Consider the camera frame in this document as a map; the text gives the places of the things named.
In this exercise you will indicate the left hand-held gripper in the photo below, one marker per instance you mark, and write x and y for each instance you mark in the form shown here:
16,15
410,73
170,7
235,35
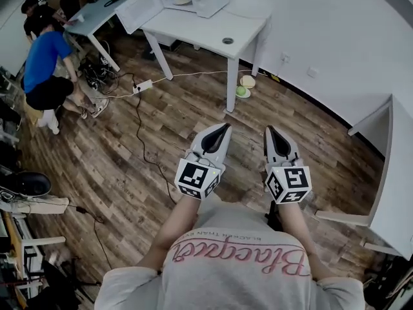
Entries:
197,177

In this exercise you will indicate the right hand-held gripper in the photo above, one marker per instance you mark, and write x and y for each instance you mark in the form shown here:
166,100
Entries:
290,181

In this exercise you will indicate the plate of flatbread food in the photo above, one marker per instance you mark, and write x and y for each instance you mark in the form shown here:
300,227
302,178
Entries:
181,1

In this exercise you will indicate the person's right forearm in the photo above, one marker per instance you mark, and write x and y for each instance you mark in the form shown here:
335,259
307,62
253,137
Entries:
295,228

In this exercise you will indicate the person's left forearm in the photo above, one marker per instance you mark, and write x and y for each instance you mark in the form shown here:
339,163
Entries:
175,224

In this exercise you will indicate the plate with green food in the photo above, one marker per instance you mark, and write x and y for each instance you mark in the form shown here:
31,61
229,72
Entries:
242,91

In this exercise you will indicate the plate with pale flatbread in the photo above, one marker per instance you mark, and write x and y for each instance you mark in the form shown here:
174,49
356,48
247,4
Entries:
247,81

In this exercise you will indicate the white power strip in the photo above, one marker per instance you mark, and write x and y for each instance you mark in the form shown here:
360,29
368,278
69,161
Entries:
143,86

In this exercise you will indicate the white drawer unit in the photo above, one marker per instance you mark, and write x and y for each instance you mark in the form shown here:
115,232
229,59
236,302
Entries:
167,40

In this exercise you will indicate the white table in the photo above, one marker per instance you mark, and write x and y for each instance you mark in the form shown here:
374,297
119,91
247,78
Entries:
206,27

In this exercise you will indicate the white desk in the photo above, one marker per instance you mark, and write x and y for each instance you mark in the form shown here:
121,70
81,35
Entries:
398,160

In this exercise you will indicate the person's grey printed t-shirt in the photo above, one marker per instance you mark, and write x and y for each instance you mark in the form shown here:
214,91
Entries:
232,270

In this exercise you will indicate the pale blue table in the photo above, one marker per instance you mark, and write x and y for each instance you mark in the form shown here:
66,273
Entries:
96,13

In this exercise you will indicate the white cup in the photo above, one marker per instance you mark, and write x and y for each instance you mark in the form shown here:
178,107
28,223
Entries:
80,18

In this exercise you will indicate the white shelf board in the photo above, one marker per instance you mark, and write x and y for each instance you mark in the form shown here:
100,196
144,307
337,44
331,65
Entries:
38,205

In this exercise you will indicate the black office chair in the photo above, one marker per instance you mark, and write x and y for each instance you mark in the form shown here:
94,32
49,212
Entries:
69,5

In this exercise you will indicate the white wall socket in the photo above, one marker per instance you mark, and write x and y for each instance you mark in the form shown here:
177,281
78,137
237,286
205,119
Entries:
312,71

